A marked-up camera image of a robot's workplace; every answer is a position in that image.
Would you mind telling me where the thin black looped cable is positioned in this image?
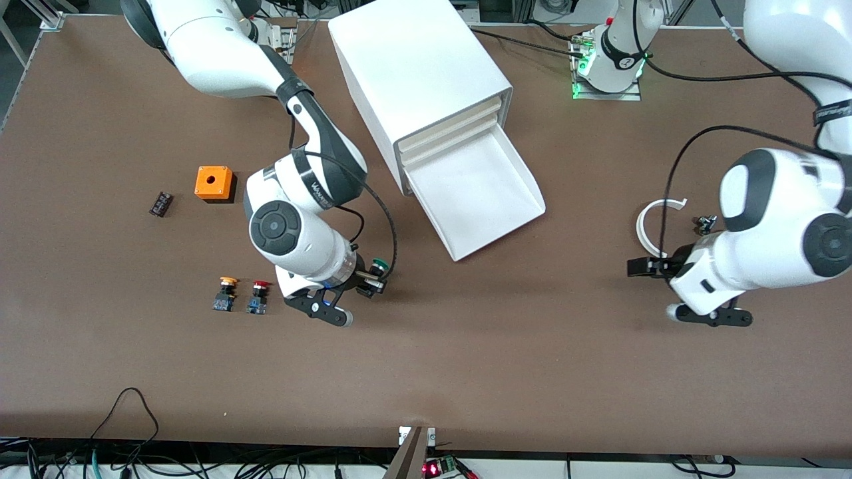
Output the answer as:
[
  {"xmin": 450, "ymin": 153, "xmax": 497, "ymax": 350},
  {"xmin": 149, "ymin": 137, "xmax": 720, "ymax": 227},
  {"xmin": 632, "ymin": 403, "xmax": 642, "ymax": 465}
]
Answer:
[{"xmin": 90, "ymin": 388, "xmax": 160, "ymax": 445}]

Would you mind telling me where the black cable tangle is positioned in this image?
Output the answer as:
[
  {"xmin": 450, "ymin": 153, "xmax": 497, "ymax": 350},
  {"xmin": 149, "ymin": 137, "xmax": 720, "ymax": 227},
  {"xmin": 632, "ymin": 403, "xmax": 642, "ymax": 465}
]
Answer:
[{"xmin": 0, "ymin": 436, "xmax": 400, "ymax": 479}]

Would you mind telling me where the orange box with hole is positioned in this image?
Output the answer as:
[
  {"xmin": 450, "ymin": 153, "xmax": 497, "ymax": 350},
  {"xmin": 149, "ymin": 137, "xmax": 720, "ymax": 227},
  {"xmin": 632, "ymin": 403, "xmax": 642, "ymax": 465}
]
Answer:
[{"xmin": 194, "ymin": 166, "xmax": 238, "ymax": 204}]

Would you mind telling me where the white curved plastic arc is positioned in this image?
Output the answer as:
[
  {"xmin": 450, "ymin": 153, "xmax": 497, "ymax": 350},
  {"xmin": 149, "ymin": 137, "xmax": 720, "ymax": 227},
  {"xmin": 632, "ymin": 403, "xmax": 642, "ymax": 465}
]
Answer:
[{"xmin": 635, "ymin": 198, "xmax": 688, "ymax": 259}]

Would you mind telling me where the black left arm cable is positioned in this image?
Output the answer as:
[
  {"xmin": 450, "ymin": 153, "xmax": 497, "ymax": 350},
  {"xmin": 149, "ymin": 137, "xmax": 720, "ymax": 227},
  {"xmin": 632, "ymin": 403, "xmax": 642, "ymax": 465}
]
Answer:
[{"xmin": 659, "ymin": 125, "xmax": 833, "ymax": 260}]

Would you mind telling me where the aluminium frame profile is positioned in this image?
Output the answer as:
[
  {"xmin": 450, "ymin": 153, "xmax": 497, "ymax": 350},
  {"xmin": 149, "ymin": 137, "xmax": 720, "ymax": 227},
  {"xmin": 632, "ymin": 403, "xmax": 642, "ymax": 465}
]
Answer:
[{"xmin": 27, "ymin": 0, "xmax": 67, "ymax": 31}]

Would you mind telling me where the red push button switch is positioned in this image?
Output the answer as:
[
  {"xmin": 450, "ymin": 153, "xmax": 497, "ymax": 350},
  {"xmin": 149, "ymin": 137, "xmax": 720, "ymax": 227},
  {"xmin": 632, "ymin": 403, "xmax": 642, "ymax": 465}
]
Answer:
[{"xmin": 246, "ymin": 280, "xmax": 272, "ymax": 315}]

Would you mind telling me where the white drawer cabinet shell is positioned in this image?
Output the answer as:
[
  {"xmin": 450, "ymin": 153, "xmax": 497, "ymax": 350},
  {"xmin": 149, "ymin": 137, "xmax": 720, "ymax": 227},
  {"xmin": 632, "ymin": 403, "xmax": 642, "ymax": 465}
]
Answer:
[{"xmin": 327, "ymin": 0, "xmax": 513, "ymax": 196}]

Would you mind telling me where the circuit board with red light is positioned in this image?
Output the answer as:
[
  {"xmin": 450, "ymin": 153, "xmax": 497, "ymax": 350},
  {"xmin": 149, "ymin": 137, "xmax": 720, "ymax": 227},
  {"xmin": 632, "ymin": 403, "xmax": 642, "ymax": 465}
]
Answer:
[{"xmin": 423, "ymin": 454, "xmax": 479, "ymax": 479}]

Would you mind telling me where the white cabinet drawer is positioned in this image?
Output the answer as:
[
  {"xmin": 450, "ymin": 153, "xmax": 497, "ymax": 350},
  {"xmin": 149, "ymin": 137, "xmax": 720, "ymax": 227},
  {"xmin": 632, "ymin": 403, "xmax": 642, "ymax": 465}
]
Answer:
[
  {"xmin": 398, "ymin": 97, "xmax": 501, "ymax": 152},
  {"xmin": 403, "ymin": 123, "xmax": 546, "ymax": 262},
  {"xmin": 401, "ymin": 113, "xmax": 499, "ymax": 166}
]

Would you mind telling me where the yellow push button switch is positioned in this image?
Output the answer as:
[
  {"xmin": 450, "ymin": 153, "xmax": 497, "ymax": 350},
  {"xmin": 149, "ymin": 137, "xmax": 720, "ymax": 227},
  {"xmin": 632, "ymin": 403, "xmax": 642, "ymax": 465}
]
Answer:
[{"xmin": 212, "ymin": 276, "xmax": 239, "ymax": 313}]

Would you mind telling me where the grey metal post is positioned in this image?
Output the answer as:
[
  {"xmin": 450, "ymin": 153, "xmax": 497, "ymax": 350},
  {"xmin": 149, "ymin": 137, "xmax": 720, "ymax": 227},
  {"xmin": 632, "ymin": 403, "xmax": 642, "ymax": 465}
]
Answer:
[{"xmin": 383, "ymin": 426, "xmax": 430, "ymax": 479}]

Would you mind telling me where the black cable on table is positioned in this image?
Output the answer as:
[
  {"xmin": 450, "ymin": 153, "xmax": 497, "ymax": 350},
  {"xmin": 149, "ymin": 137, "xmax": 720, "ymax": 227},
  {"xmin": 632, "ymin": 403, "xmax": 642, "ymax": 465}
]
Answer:
[{"xmin": 469, "ymin": 25, "xmax": 590, "ymax": 61}]

